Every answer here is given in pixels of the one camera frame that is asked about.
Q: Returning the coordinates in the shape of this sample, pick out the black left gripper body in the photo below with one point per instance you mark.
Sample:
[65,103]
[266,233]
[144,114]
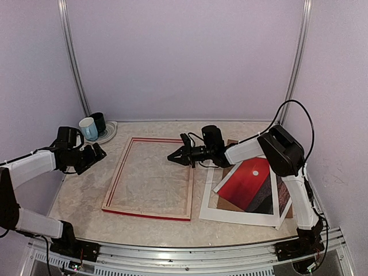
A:
[80,161]

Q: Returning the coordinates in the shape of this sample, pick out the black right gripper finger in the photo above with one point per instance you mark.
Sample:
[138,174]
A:
[178,155]
[182,160]

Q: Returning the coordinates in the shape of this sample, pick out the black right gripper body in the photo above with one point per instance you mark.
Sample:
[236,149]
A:
[201,154]

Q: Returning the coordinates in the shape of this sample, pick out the red wooden picture frame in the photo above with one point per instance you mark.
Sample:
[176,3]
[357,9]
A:
[188,184]

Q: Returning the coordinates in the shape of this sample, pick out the white photo mat border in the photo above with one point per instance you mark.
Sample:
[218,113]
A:
[207,195]

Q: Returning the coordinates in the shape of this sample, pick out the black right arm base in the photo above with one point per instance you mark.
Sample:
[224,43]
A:
[296,247]

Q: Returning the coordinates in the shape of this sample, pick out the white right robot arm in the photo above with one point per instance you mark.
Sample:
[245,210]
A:
[285,156]

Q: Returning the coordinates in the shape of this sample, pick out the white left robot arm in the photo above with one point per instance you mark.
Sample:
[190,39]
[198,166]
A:
[18,171]

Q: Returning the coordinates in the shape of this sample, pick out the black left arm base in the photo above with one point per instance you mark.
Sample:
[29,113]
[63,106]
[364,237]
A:
[82,250]

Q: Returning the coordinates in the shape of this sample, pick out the red and black photo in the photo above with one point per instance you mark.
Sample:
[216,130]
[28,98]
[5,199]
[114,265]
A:
[253,184]

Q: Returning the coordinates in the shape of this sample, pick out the light blue mug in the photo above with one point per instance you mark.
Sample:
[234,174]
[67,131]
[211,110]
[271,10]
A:
[88,129]

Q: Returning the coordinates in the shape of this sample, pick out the white round plate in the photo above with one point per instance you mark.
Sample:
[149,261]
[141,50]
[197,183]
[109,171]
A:
[108,134]

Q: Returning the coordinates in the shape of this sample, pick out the dark green mug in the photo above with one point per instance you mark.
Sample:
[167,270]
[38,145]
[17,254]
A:
[99,121]

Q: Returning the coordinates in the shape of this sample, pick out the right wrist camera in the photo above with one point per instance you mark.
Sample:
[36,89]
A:
[187,140]

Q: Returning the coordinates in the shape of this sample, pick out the aluminium front rail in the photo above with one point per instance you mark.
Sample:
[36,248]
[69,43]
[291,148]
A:
[246,259]

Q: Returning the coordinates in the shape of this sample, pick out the left aluminium corner post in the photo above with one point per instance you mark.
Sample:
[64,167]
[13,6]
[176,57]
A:
[66,27]

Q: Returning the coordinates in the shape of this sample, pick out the aluminium corner post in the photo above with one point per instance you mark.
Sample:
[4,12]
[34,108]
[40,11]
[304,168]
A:
[66,27]
[297,61]

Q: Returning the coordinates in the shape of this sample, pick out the right aluminium corner post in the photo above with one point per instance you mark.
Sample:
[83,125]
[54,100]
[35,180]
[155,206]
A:
[297,61]

